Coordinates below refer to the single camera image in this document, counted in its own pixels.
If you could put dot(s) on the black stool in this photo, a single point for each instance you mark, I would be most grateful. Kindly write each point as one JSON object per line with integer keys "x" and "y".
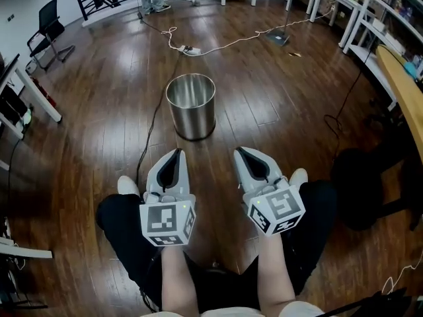
{"x": 360, "y": 183}

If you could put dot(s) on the person's white shirt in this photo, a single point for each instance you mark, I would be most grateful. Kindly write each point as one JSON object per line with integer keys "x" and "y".
{"x": 297, "y": 309}

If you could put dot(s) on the curved wooden table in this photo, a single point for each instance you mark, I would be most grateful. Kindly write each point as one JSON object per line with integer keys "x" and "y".
{"x": 406, "y": 94}

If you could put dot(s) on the black office chair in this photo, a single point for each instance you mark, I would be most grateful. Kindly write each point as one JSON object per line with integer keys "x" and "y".
{"x": 49, "y": 25}

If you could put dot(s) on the white power strip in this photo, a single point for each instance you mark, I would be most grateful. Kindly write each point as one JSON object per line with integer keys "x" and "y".
{"x": 190, "y": 49}

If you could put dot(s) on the floor stand with flat base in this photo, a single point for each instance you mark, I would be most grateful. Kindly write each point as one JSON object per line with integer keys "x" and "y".
{"x": 278, "y": 38}

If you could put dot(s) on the white low shelf board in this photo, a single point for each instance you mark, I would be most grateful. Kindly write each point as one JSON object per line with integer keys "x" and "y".
{"x": 26, "y": 251}

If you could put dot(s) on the person's right white shoe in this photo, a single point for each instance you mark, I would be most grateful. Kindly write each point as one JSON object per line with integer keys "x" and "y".
{"x": 299, "y": 177}

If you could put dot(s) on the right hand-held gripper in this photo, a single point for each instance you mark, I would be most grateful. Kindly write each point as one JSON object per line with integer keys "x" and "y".
{"x": 277, "y": 210}

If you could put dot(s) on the teal object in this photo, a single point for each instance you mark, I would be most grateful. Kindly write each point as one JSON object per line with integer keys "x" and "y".
{"x": 411, "y": 68}

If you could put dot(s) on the white desk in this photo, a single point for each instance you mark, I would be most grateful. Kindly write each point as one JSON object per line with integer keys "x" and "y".
{"x": 33, "y": 91}

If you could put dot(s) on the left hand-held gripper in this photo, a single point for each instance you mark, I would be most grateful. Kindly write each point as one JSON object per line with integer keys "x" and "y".
{"x": 167, "y": 221}

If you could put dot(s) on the person's left forearm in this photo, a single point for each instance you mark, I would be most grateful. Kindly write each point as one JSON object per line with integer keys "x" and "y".
{"x": 180, "y": 279}

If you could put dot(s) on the small yellow floor scrap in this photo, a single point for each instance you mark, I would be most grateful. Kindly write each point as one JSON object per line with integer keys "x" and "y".
{"x": 294, "y": 54}

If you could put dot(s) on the person's left white shoe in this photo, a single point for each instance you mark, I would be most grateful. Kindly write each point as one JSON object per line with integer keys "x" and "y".
{"x": 127, "y": 187}

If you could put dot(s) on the person's right forearm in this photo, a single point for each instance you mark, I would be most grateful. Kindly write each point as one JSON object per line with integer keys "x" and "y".
{"x": 274, "y": 269}

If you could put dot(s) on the person's white shoe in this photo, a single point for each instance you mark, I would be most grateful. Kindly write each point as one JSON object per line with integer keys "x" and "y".
{"x": 299, "y": 177}
{"x": 127, "y": 187}

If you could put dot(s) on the person's black trousers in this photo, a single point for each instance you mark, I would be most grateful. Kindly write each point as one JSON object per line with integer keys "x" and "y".
{"x": 129, "y": 233}

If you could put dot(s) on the stainless steel wastebasket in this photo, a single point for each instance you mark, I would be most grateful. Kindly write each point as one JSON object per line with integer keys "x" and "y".
{"x": 195, "y": 121}

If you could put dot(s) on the white shelving rack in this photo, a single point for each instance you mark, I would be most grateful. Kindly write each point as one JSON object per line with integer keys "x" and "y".
{"x": 370, "y": 28}

